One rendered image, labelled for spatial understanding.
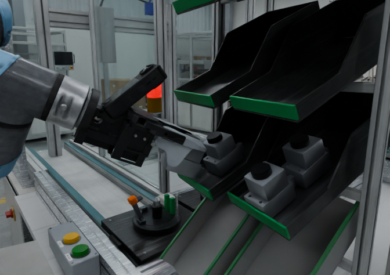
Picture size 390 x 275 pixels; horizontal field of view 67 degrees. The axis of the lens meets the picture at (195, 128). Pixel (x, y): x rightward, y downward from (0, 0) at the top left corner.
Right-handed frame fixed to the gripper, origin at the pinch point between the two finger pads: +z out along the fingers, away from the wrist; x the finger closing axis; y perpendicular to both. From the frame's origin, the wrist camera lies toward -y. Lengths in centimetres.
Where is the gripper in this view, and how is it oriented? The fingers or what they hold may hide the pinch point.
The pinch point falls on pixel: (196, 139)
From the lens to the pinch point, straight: 54.8
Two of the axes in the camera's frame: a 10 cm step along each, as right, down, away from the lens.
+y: -4.3, 9.0, 1.1
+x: 3.4, 2.7, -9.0
